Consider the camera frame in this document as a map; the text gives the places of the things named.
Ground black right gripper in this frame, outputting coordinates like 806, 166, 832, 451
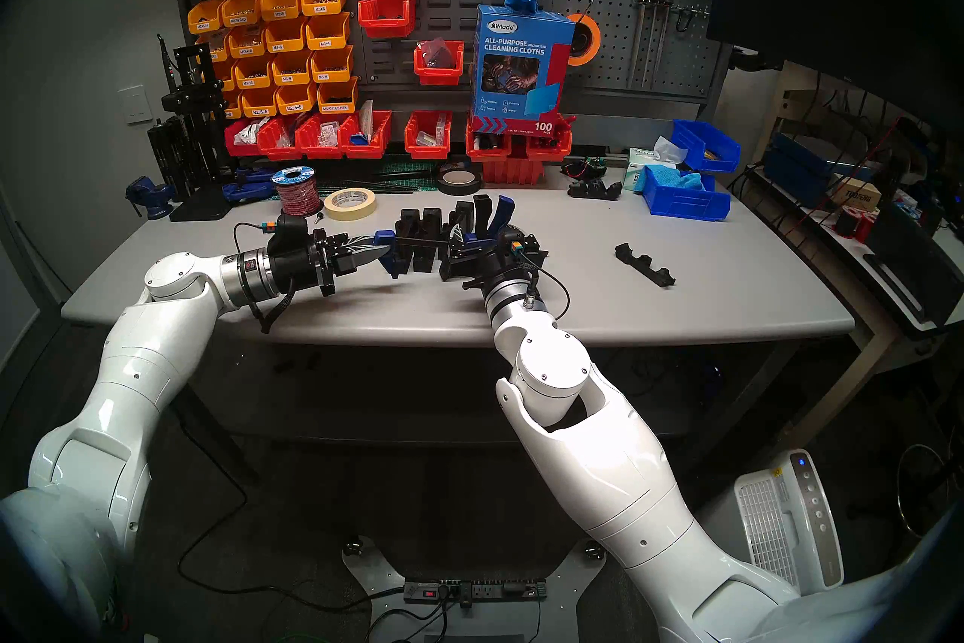
441, 223, 550, 293

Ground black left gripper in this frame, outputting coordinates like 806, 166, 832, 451
271, 229, 393, 298

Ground blue black bar clamp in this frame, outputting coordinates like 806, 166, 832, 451
374, 193, 518, 282

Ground black 3D printed piece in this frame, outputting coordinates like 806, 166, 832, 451
443, 208, 474, 250
394, 208, 444, 273

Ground black printed clip block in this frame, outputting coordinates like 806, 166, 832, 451
567, 178, 624, 200

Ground blue hand clamp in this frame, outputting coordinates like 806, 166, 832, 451
222, 168, 276, 204

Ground beige masking tape roll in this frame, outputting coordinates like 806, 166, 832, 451
324, 187, 377, 222

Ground black tape roll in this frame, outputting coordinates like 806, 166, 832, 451
438, 165, 483, 196

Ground stacked red storage bins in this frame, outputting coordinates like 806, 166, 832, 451
482, 156, 545, 185

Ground red storage bin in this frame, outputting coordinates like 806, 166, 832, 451
465, 118, 513, 162
224, 120, 261, 158
357, 0, 416, 40
413, 40, 465, 86
404, 110, 453, 160
339, 110, 392, 160
256, 116, 302, 162
295, 114, 347, 160
527, 116, 573, 162

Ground green cutting mat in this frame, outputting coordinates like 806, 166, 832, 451
316, 156, 445, 192

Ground green white tissue box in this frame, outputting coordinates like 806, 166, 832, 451
629, 137, 688, 192

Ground blue cleaning cloths box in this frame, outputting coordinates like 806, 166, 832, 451
473, 3, 575, 136

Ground blue cloth in bin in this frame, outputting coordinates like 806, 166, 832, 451
654, 167, 706, 192

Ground blue plastic storage bin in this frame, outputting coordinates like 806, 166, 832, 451
672, 119, 742, 174
642, 165, 731, 222

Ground black tool stand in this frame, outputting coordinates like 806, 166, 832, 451
147, 35, 230, 222

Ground blue bench vise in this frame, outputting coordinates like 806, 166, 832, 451
125, 176, 175, 220

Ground orange tape roll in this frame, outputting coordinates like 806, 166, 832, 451
566, 12, 603, 67

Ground blue equipment case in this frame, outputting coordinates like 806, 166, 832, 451
764, 133, 878, 205

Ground white side desk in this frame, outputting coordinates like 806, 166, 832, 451
746, 163, 964, 454

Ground black power strip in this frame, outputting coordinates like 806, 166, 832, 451
404, 577, 548, 605

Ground small cardboard box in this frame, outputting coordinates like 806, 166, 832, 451
828, 178, 882, 211

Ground red thread spool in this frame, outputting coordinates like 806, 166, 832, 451
836, 205, 878, 243

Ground black flat device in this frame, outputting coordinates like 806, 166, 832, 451
862, 201, 964, 326

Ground white air purifier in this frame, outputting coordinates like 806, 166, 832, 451
734, 449, 844, 593

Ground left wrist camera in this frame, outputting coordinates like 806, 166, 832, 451
260, 214, 311, 249

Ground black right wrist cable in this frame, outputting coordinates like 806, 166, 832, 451
520, 254, 572, 324

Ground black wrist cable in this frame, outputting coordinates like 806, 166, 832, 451
520, 254, 572, 324
232, 220, 296, 335

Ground red wire spool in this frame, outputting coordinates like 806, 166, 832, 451
271, 165, 321, 218

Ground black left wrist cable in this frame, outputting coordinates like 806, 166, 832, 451
232, 220, 296, 335

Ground black printed notched bracket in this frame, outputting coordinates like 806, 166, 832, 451
615, 243, 676, 288

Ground white light switch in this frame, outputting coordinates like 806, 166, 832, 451
118, 84, 154, 125

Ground black floor cable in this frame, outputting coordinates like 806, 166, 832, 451
177, 415, 407, 612

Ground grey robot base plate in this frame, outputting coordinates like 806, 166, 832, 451
343, 536, 607, 643

